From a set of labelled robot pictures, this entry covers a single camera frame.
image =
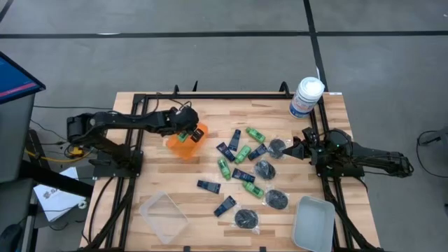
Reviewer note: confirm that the grey plastic bin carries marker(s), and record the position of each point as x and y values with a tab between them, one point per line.
313	224

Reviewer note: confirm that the orange plastic bin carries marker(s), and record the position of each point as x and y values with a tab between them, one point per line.
185	150

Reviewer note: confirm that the black item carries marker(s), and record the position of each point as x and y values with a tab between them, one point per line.
276	199
265	169
276	148
246	219

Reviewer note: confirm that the green travel bottle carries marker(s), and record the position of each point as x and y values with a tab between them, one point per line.
253	189
183	136
224	168
242	154
255	134

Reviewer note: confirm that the clear plastic bin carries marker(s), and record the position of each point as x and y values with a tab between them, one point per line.
164	217

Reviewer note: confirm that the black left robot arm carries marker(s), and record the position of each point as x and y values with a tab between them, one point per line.
122	120

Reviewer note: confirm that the white tape roll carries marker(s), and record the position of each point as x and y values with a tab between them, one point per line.
82	204

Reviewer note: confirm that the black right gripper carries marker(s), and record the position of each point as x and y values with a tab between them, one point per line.
316	148

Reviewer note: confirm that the computer monitor blue screen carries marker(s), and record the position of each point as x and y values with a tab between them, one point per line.
14	78

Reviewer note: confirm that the black support beam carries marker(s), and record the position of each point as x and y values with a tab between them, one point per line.
56	179

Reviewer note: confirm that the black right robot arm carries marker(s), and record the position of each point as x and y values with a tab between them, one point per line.
378	155

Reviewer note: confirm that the white wipes canister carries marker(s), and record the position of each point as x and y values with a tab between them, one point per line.
306	98

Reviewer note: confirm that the grey cabinet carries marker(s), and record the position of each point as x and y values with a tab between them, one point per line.
14	140

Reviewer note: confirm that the white paper booklet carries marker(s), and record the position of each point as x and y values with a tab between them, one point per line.
56	196

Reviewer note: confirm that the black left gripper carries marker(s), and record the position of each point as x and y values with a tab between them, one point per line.
183	117

